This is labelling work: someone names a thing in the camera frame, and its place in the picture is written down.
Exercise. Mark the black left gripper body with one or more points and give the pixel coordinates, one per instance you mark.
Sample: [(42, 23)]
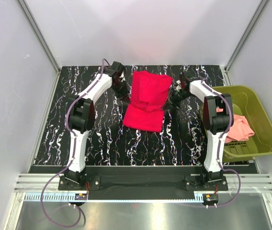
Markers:
[(121, 90)]

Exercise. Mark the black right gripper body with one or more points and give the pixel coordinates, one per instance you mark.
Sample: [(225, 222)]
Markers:
[(176, 97)]

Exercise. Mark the red t shirt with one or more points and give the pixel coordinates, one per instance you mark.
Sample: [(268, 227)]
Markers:
[(149, 93)]

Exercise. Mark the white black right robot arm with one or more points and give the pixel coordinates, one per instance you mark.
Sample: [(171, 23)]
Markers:
[(217, 118)]

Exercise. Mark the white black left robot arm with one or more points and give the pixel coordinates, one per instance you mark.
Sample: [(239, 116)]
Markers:
[(80, 117)]

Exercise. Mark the olive green plastic bin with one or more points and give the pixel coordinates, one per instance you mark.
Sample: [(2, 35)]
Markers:
[(246, 103)]

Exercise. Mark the pink t shirt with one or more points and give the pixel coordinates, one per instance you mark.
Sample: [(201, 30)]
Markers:
[(240, 130)]

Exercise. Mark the right small connector board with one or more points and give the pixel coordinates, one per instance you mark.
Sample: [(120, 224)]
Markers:
[(211, 198)]

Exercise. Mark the small connector board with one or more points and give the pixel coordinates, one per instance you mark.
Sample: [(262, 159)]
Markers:
[(211, 198), (81, 196)]

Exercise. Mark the left small connector board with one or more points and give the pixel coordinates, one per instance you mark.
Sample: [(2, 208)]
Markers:
[(81, 196)]

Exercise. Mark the right aluminium corner post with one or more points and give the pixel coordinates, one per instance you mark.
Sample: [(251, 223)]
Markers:
[(247, 32)]

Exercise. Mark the aluminium corner post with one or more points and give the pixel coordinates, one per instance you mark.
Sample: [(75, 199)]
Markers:
[(36, 30), (247, 32)]

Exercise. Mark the left aluminium corner post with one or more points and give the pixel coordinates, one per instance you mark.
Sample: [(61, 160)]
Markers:
[(36, 30)]

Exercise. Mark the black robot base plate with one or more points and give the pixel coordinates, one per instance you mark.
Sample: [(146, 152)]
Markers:
[(140, 183)]

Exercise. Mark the aluminium frame rail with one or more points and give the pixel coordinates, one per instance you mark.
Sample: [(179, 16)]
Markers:
[(38, 187)]

